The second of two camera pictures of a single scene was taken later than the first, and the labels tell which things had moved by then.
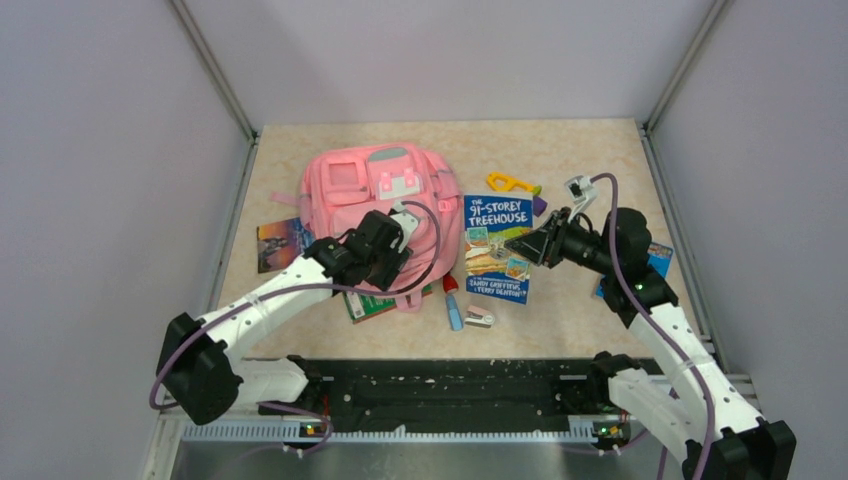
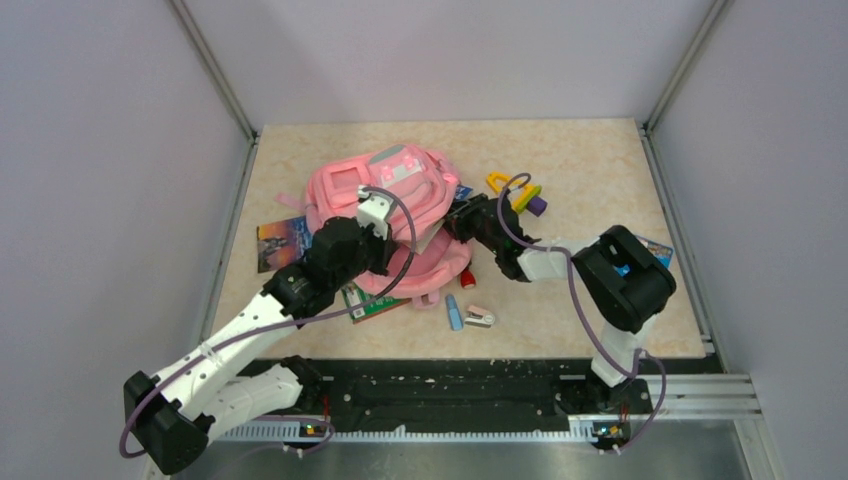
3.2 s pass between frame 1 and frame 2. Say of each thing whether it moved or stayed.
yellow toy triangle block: stayed
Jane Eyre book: stayed
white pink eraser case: stayed
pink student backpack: stayed
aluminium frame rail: stayed
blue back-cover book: stayed
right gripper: moved
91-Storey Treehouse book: moved
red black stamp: moved
